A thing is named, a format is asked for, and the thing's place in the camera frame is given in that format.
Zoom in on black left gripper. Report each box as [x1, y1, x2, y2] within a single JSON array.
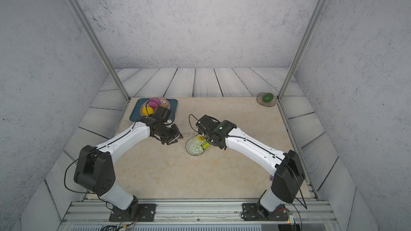
[[156, 123, 185, 145]]

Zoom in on green oats bag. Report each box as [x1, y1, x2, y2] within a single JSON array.
[[192, 135, 210, 156]]

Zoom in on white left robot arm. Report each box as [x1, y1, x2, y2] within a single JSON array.
[[73, 117, 183, 211]]

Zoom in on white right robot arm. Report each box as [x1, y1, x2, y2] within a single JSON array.
[[196, 115, 306, 213]]

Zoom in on patterned fruit plate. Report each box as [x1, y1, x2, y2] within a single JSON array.
[[139, 97, 171, 116]]

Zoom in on yellow lemon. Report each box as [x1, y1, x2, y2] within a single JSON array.
[[141, 105, 154, 116]]

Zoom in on purple onion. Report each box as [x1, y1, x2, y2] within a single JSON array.
[[147, 98, 162, 109]]

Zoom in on teal serving tray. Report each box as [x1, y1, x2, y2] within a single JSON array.
[[129, 98, 178, 122]]

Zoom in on small grey dish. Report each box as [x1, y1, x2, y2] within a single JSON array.
[[256, 93, 277, 107]]

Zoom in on green avocado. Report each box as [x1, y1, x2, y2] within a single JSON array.
[[262, 93, 275, 103]]

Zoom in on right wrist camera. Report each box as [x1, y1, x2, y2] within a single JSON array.
[[196, 115, 220, 133]]

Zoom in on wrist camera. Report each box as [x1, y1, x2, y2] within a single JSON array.
[[196, 115, 220, 133], [154, 106, 171, 123]]

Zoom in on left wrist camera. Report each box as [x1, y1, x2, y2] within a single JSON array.
[[154, 106, 171, 123]]

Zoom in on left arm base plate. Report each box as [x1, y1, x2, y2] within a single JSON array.
[[109, 197, 157, 222]]

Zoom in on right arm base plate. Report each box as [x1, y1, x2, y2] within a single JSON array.
[[241, 202, 289, 221]]

